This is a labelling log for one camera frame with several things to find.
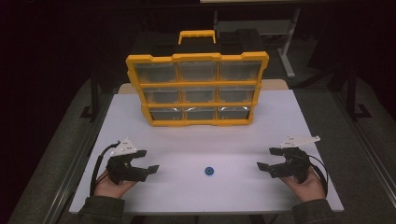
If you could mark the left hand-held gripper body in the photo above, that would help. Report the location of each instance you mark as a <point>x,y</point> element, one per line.
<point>120,169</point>

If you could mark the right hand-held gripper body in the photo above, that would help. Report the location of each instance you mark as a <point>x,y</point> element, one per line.
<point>292,163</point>

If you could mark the person's left hand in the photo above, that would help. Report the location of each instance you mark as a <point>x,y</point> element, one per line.
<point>110,188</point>

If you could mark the person's right hand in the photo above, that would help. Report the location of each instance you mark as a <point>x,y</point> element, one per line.
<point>308,189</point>

